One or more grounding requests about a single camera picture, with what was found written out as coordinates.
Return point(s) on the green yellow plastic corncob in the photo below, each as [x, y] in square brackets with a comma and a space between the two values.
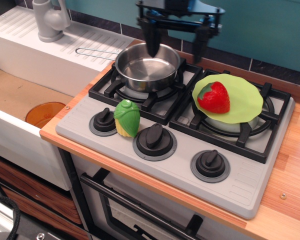
[127, 118]

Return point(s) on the black right burner grate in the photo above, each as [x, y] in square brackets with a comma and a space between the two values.
[254, 139]

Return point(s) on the upper wooden drawer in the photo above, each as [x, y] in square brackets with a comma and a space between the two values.
[39, 189]

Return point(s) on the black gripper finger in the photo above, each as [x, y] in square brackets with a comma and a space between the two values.
[200, 42]
[151, 33]

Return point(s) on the black oven door handle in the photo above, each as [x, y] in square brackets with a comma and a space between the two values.
[187, 234]

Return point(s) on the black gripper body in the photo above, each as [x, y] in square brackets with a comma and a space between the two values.
[178, 15]

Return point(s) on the toy oven door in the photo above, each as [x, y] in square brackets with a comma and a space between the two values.
[129, 211]

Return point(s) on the lower wooden drawer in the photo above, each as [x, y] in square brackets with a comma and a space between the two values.
[69, 226]

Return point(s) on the red plastic strawberry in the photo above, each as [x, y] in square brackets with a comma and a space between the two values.
[214, 98]

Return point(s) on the light green plate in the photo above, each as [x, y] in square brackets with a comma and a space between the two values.
[246, 102]

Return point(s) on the black left stove knob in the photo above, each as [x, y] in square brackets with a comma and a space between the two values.
[103, 123]

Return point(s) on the grey toy faucet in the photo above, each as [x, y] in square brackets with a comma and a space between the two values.
[50, 22]

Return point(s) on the black stove knob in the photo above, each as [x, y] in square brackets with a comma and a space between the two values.
[155, 143]
[210, 166]
[103, 123]

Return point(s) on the white toy sink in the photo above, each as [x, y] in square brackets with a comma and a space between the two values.
[33, 72]

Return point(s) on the grey toy stove top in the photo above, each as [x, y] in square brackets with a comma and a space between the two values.
[240, 193]

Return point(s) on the black burner grate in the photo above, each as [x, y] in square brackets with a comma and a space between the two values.
[254, 139]
[156, 106]

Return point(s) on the black right stove knob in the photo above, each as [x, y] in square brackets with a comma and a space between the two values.
[210, 166]

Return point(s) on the black left burner grate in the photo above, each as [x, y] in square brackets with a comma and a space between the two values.
[156, 106]

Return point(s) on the black middle stove knob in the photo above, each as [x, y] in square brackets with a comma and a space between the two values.
[155, 143]

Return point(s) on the wooden drawer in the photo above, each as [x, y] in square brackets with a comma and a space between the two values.
[69, 226]
[39, 189]

